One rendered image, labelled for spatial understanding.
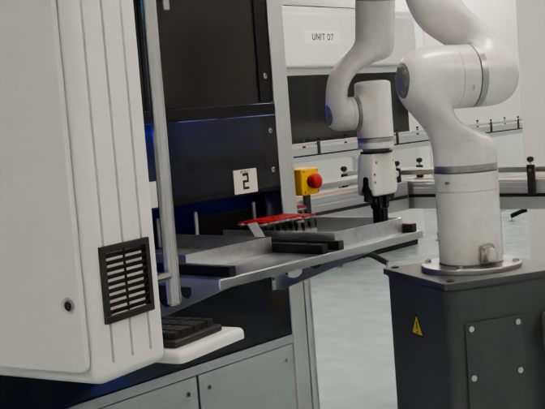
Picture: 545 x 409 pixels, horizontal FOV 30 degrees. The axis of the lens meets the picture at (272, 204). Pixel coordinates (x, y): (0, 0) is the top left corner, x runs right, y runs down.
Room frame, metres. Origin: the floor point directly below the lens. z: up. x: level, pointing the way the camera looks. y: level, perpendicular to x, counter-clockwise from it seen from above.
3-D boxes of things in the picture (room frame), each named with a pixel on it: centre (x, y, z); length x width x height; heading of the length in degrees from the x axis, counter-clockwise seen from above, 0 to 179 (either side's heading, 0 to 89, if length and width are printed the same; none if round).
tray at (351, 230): (2.41, -0.09, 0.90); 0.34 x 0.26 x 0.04; 48
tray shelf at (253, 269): (2.31, 0.06, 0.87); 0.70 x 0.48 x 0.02; 138
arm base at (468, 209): (1.93, -0.37, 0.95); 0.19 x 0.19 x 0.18
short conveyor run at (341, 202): (3.06, -0.17, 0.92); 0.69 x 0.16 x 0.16; 138
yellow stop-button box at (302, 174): (2.75, -0.08, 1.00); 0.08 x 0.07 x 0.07; 48
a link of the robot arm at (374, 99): (2.36, -0.25, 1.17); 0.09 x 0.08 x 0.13; 106
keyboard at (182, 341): (1.83, 0.31, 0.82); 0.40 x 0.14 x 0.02; 59
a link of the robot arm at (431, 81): (1.92, -0.34, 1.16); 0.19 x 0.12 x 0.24; 106
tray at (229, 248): (2.23, 0.22, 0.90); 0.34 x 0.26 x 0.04; 48
